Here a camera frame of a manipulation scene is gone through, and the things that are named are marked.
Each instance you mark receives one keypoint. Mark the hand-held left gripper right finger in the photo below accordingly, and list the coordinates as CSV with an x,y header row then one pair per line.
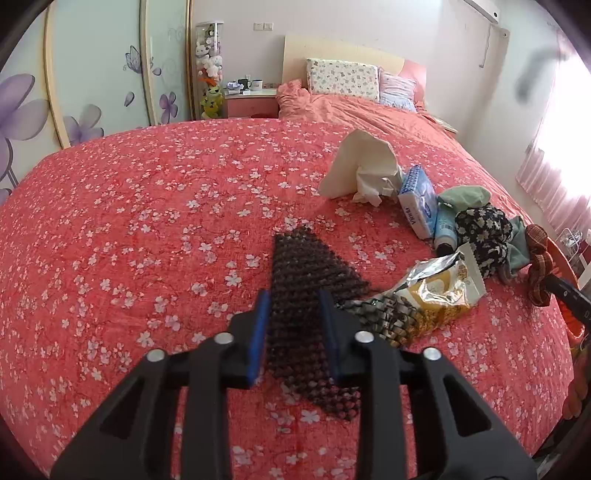
x,y
328,337

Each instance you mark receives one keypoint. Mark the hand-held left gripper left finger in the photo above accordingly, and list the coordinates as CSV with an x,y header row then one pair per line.
x,y
258,337

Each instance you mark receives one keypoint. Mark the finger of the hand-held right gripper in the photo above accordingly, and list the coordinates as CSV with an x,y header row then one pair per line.
x,y
570,295

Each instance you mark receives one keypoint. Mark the orange plastic basket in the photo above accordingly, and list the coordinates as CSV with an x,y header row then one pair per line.
x,y
564,263

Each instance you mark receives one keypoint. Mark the brown plaid cloth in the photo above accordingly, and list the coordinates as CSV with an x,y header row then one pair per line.
x,y
538,258

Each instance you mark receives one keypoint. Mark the dark brown mesh cloth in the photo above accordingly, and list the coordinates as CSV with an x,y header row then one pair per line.
x,y
300,272

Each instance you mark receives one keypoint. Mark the dark floral cloth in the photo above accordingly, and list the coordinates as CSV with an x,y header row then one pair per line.
x,y
485,230

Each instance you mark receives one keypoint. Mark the blue tissue pack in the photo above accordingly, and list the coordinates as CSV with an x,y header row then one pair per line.
x,y
418,203

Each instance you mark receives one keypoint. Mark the pink curtain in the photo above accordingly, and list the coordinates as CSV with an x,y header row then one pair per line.
x,y
554,184

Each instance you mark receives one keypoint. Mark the gold and silver snack bag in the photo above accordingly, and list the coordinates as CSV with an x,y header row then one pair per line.
x,y
434,295

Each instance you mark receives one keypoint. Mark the light blue lotion tube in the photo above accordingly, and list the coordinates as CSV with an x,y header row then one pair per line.
x,y
445,228

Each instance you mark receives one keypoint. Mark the pale book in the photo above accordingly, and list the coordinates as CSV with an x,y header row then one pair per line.
x,y
445,125

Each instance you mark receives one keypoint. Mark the orange duvet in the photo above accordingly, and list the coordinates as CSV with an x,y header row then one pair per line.
x,y
351,108

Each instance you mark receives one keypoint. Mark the pink nightstand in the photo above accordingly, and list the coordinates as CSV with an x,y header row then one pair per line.
x,y
251,106

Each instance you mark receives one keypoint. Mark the white mug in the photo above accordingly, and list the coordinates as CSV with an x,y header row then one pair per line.
x,y
257,84

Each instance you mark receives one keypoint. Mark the dark mug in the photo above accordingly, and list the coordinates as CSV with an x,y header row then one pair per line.
x,y
244,84

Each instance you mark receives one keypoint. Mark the pink striped pillow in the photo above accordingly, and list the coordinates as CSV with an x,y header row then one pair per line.
x,y
397,90

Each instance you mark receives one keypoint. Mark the floral print pillow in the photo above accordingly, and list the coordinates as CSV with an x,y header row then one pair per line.
x,y
341,78

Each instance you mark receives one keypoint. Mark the clear tube of plush toys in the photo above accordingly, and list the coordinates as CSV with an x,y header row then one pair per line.
x,y
210,64

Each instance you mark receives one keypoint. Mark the beige and pink headboard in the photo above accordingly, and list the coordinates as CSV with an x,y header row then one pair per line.
x,y
295,55

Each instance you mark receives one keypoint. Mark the white air conditioner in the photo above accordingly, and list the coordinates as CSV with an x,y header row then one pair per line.
x,y
485,9

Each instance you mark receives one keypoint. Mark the wardrobe with purple flowers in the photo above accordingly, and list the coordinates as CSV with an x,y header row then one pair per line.
x,y
92,69

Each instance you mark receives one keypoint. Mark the white wall outlet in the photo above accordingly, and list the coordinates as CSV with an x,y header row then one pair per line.
x,y
262,26

